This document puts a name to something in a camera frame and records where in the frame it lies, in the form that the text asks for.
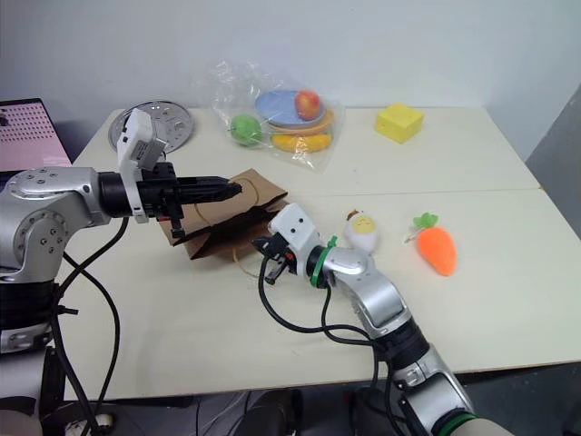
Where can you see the green apple toy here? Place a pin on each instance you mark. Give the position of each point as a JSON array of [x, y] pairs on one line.
[[245, 129]]

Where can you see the yellow cheese block toy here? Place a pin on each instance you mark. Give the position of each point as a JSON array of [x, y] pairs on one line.
[[398, 121]]

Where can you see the yellow banana toy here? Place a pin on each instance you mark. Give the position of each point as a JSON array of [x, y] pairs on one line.
[[300, 143]]

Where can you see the red apple toy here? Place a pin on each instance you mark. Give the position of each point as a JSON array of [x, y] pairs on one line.
[[307, 103]]

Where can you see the orange plate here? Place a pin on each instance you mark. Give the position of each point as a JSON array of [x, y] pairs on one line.
[[327, 122]]

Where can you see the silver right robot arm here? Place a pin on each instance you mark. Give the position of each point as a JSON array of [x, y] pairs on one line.
[[377, 295]]

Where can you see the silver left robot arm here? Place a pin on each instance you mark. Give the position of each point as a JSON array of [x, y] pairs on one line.
[[50, 200]]

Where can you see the white egg plush toy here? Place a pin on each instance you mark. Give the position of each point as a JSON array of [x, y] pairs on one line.
[[361, 229]]

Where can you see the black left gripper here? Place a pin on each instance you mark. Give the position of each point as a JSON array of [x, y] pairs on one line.
[[156, 191]]

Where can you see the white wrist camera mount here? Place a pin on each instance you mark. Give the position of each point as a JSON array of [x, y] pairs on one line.
[[295, 227], [136, 136]]

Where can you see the clear plastic bag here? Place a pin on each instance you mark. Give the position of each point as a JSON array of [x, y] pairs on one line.
[[313, 154]]

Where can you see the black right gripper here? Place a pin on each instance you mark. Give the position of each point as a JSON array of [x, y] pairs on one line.
[[285, 259]]

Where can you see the orange carrot plush toy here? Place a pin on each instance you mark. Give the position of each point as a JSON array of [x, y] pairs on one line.
[[436, 247]]

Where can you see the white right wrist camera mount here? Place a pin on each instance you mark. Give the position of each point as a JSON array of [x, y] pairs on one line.
[[295, 227]]

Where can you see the brown paper bag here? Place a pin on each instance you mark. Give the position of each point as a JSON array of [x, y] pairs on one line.
[[236, 222]]

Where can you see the silver perforated round tray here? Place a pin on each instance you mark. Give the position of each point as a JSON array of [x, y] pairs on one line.
[[179, 125]]

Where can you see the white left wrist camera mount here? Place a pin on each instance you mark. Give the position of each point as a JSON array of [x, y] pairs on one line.
[[136, 136]]

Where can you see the blue plate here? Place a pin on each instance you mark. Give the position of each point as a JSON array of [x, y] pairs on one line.
[[277, 106]]

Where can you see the pink perforated board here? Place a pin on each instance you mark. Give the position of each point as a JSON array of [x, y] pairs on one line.
[[27, 131]]

